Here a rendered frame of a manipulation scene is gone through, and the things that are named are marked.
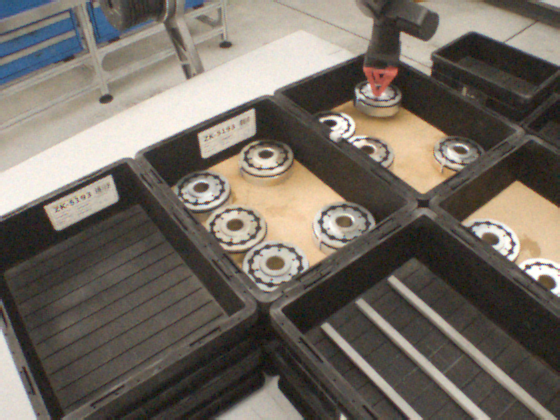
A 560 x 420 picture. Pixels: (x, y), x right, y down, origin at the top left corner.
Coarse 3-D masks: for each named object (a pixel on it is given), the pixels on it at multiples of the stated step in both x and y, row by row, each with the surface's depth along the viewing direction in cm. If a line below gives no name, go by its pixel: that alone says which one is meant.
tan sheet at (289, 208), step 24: (216, 168) 100; (240, 192) 95; (264, 192) 95; (288, 192) 95; (312, 192) 94; (264, 216) 90; (288, 216) 90; (312, 216) 90; (288, 240) 86; (312, 240) 86; (240, 264) 83; (312, 264) 83
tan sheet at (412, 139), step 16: (352, 112) 112; (400, 112) 112; (368, 128) 108; (384, 128) 108; (400, 128) 108; (416, 128) 108; (432, 128) 108; (400, 144) 104; (416, 144) 104; (432, 144) 104; (400, 160) 100; (416, 160) 100; (400, 176) 97; (416, 176) 97; (432, 176) 97
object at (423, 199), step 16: (336, 64) 108; (400, 64) 108; (304, 80) 104; (432, 80) 103; (464, 96) 99; (304, 112) 96; (512, 128) 91; (352, 144) 88; (368, 160) 85; (480, 160) 85; (416, 192) 79; (432, 192) 79
